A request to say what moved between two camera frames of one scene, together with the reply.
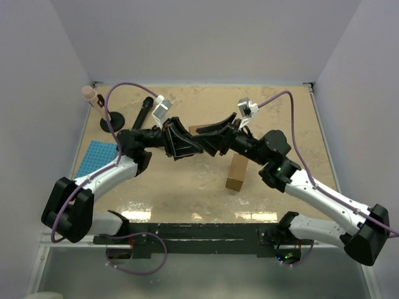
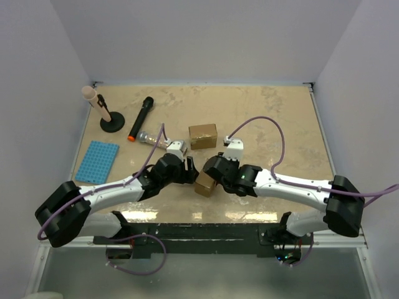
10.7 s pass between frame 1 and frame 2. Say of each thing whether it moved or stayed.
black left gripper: moved
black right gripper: moved
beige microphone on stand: stayed
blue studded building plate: stayed
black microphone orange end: stayed
